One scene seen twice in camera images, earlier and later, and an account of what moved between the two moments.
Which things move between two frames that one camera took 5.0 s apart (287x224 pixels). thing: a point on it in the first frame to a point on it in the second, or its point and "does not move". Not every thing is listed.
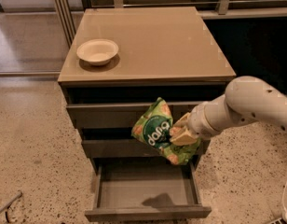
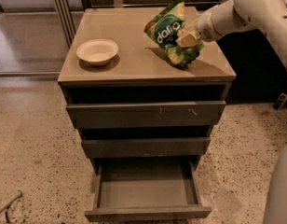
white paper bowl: [98, 51] does not move
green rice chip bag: [153, 127] to [163, 30]
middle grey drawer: [127, 147] does not move
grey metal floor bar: [5, 207] does not move
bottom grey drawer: [144, 189] does not move
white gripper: [197, 122] to [203, 29]
